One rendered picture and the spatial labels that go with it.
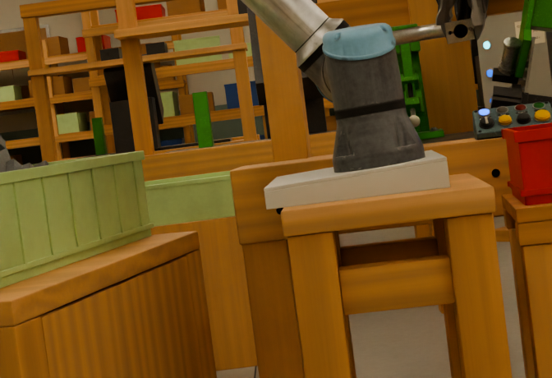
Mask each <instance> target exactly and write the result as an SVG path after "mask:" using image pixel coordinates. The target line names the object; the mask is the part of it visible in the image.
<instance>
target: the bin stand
mask: <svg viewBox="0 0 552 378"><path fill-rule="evenodd" d="M502 203H503V210H504V223H505V227H506V228H507V229H508V232H509V240H510V247H511V254H512V262H513V275H514V282H515V289H516V297H517V310H518V317H519V325H520V332H521V339H522V352H523V360H524V367H525V374H526V378H552V203H548V204H540V205H524V204H523V203H522V202H521V201H520V200H519V199H517V198H516V197H515V196H513V193H512V194H504V195H502Z"/></svg>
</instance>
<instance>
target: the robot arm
mask: <svg viewBox="0 0 552 378"><path fill-rule="evenodd" d="M241 1H242V2H243V3H245V4H246V5H247V6H248V7H249V8H250V9H251V10H252V11H253V12H254V13H255V14H256V15H257V16H258V17H259V18H260V19H261V20H262V21H263V22H264V23H265V24H266V25H267V26H268V27H269V28H270V29H271V30H272V31H273V32H274V33H275V34H276V35H277V36H278V37H279V38H280V39H281V40H282V41H283V42H284V43H285V44H286V45H288V46H289V47H290V48H291V49H292V50H293V51H294V52H295V53H296V55H297V66H298V68H300V69H301V70H302V71H303V72H304V73H305V74H306V75H307V76H308V77H309V78H310V79H311V80H312V81H313V82H314V83H315V85H316V87H317V89H318V91H319V92H320V93H321V94H322V95H323V96H324V97H325V98H326V99H327V100H328V101H330V102H331V103H333V108H334V112H335V117H336V123H337V130H336V136H335V142H334V149H333V169H334V172H335V173H345V172H352V171H358V170H364V169H370V168H379V167H384V166H389V165H394V164H401V163H406V162H409V161H413V160H417V159H422V158H425V151H424V146H423V144H422V142H421V139H420V137H419V136H418V134H417V132H416V129H415V127H414V126H413V124H412V122H411V120H410V118H409V117H408V115H407V110H406V104H405V100H404V94H403V86H402V81H401V76H400V71H399V65H398V57H397V52H396V47H395V46H396V39H395V38H394V37H393V31H392V28H391V26H390V25H388V24H386V23H375V24H369V25H358V26H353V27H351V26H350V25H349V24H348V23H347V22H346V21H345V20H344V19H343V18H329V17H328V16H327V15H326V14H325V13H324V12H323V11H322V10H321V9H319V8H318V7H317V6H316V5H315V4H314V3H313V2H312V1H311V0H241ZM455 1H456V0H436V2H437V3H438V14H437V16H436V19H435V24H436V25H441V29H442V31H443V33H444V35H445V37H446V32H445V27H444V23H447V22H451V20H452V18H453V13H452V8H453V5H454V4H455ZM467 2H468V6H469V7H470V8H471V24H472V26H474V35H475V38H476V40H478V39H479V38H480V37H481V33H482V31H483V29H484V25H485V18H486V13H487V9H488V3H489V0H467ZM446 39H447V37H446Z"/></svg>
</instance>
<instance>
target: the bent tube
mask: <svg viewBox="0 0 552 378"><path fill-rule="evenodd" d="M444 27H445V32H446V37H447V42H448V44H453V43H457V42H462V41H467V40H472V39H476V38H475V35H474V26H472V22H471V18H469V19H465V20H460V21H451V22H447V23H444ZM470 27H472V31H470V30H469V28H470ZM449 31H451V34H450V35H449ZM393 37H394V38H395V39H396V45H400V44H408V43H412V42H417V41H422V40H427V39H437V38H443V37H445V35H444V33H443V31H442V29H441V25H436V24H429V25H421V26H416V27H412V28H407V29H403V30H395V31H393Z"/></svg>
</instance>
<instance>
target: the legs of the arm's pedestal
mask: <svg viewBox="0 0 552 378"><path fill-rule="evenodd" d="M433 226H434V233H435V235H434V236H429V237H415V238H408V239H401V240H394V241H387V242H373V243H366V244H359V245H351V246H345V247H340V243H339V236H338V231H332V232H326V233H312V234H305V235H298V236H291V237H288V238H287V243H288V250H289V256H290V263H291V270H292V281H293V288H294V295H295V302H296V309H297V321H298V328H299V334H300V340H301V353H302V360H303V366H304V373H305V378H357V375H356V368H355V362H354V355H353V348H352V336H351V329H350V322H349V315H353V314H361V313H368V312H376V311H390V310H397V309H405V308H413V307H427V306H433V305H441V304H443V309H444V321H445V329H446V335H447V342H448V355H449V362H450V370H451V376H452V378H513V377H512V369H511V362H510V355H509V348H508V335H507V327H506V320H505V313H504V300H503V292H502V285H501V278H500V271H499V258H498V250H497V242H496V236H495V222H494V215H493V214H492V213H486V214H473V215H465V216H458V217H451V218H444V219H433Z"/></svg>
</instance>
